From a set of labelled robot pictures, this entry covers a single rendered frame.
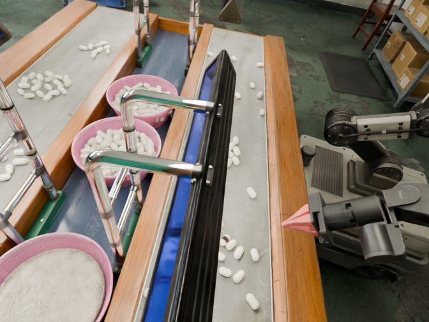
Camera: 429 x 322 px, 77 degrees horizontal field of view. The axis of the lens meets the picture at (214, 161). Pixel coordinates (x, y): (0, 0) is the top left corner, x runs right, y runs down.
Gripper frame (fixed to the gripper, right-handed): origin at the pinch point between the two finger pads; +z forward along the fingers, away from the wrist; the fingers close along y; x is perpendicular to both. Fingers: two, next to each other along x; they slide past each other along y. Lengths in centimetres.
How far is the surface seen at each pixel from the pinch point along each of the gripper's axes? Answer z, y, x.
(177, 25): 51, -131, -21
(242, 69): 18, -90, 2
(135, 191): 29.4, -2.9, -21.7
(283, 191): 3.6, -17.3, 10.0
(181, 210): 3.4, 14.4, -31.7
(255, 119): 12, -53, 7
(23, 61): 84, -59, -55
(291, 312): 3.4, 15.7, 9.9
